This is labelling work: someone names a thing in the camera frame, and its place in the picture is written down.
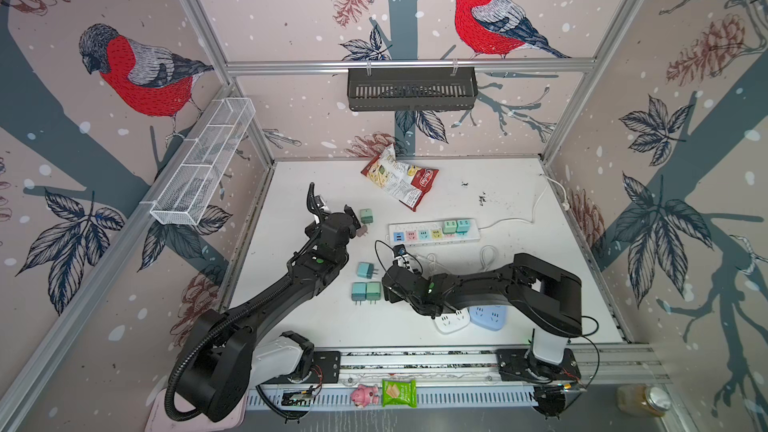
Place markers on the pink tray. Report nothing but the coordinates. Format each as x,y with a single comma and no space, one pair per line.
159,421

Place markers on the green plug adapter front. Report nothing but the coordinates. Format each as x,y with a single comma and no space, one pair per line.
373,291

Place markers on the red white chips bag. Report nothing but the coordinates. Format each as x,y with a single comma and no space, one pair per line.
405,182

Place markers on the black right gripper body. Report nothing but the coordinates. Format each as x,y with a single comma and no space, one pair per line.
392,293

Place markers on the light green plug adapter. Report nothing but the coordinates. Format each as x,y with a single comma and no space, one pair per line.
449,227

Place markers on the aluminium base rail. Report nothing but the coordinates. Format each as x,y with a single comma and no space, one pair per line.
469,376

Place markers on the white square power socket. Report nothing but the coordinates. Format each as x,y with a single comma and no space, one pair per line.
452,322

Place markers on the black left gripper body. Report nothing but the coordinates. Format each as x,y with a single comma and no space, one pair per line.
353,223

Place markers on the blue square power socket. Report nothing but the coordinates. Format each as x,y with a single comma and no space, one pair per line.
492,318

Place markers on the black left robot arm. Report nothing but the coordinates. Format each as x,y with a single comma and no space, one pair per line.
213,370

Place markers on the white multicolour power strip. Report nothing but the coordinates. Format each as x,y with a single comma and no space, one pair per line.
428,233

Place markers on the teal plug adapter front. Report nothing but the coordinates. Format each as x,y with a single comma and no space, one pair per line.
359,292

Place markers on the teal plug adapter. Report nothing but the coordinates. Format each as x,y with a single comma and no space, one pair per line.
366,270
463,226
359,292

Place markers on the pink toy pig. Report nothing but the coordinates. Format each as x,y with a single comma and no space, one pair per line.
364,396

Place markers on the green plug adapter far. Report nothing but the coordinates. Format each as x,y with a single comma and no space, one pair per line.
366,216

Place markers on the black hanging wire basket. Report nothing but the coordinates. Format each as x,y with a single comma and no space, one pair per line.
412,89

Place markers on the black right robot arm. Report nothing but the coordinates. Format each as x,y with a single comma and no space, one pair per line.
550,297

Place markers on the green snack packet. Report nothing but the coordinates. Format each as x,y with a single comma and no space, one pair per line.
396,393

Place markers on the white wire mesh shelf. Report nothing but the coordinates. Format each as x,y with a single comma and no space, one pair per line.
193,184

